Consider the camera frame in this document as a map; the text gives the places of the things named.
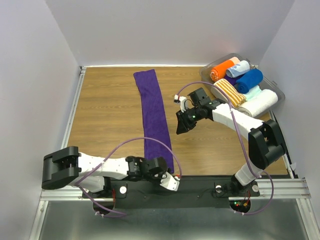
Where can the orange striped rolled towel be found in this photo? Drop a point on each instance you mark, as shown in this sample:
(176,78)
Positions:
(234,96)

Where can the purple rolled towel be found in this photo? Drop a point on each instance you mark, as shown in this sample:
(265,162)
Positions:
(230,80)

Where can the clear plastic bin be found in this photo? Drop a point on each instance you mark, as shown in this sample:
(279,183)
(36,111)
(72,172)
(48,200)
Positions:
(266,84)

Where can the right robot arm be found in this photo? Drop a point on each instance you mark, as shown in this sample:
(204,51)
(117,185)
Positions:
(266,142)

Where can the aluminium frame rail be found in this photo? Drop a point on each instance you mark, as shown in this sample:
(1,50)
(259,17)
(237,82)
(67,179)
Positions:
(283,189)

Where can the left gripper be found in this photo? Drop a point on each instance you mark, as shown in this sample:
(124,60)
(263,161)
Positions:
(163,175)

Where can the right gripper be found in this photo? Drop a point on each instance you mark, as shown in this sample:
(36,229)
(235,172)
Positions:
(183,125)

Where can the purple towel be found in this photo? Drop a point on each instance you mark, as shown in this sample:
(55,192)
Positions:
(230,80)
(154,119)

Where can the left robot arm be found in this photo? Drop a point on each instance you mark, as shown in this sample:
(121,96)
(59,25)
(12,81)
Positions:
(69,167)

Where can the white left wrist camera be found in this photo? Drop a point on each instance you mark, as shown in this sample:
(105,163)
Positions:
(170,182)

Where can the white rolled towel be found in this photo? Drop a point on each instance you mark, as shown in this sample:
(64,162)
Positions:
(258,104)

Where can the light blue patterned rolled towel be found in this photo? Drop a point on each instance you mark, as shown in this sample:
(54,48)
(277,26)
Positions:
(238,69)

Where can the pale teal rolled towel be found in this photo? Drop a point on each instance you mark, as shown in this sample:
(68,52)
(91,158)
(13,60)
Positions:
(253,92)

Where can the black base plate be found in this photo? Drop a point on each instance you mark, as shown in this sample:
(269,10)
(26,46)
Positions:
(194,191)

